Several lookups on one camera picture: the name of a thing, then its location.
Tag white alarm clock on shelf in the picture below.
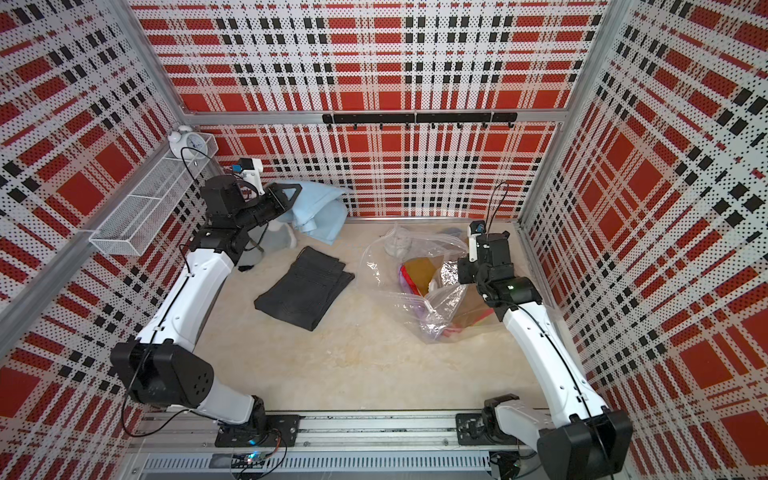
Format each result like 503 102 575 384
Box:
168 125 208 161

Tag white alarm clock on table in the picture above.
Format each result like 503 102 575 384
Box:
384 226 413 259

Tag light blue garment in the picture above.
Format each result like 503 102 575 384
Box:
277 181 348 245

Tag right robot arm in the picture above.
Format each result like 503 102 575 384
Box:
458 221 633 479

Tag brown garment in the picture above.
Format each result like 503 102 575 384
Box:
402 256 493 337

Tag clear plastic vacuum bag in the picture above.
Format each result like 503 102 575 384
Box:
359 224 541 344

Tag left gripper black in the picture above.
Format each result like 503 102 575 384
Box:
234 183 302 232

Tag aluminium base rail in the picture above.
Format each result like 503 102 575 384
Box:
119 410 546 479

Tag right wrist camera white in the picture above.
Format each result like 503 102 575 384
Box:
468 220 486 262

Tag white wire mesh shelf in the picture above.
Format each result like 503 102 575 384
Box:
89 132 218 256

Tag black wall hook rail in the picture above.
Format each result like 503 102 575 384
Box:
321 111 519 127

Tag dark grey trousers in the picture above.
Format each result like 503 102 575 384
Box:
254 246 355 331

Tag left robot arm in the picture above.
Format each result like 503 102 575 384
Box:
110 175 302 433

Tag grey white plush toy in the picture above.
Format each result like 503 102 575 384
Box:
236 220 297 272

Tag red garment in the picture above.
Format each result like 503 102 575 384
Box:
398 265 421 296

